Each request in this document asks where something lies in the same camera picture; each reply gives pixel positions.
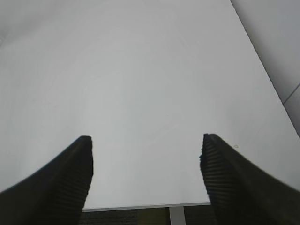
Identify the white table leg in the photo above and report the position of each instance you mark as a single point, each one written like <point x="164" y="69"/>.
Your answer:
<point x="177" y="215"/>

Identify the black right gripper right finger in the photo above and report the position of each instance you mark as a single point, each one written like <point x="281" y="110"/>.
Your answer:
<point x="240" y="192"/>

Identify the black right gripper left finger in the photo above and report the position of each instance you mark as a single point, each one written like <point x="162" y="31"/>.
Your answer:
<point x="56" y="193"/>

